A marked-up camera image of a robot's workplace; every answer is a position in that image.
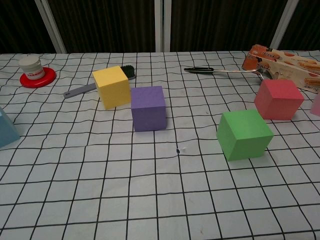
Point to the orange biscuit box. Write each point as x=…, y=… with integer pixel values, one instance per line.
x=287, y=65

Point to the grey brush black bristles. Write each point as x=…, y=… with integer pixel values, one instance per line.
x=80, y=91

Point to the purple foam cube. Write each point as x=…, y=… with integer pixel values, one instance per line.
x=148, y=110

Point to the red foam cube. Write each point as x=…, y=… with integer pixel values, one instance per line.
x=280, y=100

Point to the white plastic jar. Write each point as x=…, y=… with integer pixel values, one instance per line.
x=31, y=66

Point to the red round disc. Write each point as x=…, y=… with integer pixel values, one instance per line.
x=47, y=80

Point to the light blue foam cube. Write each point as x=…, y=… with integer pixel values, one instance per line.
x=7, y=130

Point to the green foam cube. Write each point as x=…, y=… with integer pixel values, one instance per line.
x=243, y=135

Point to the pink foam cube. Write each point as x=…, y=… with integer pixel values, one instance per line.
x=316, y=105

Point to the yellow foam cube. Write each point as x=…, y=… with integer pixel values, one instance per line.
x=112, y=87

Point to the white black-grid tablecloth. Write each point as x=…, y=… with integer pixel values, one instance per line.
x=160, y=195

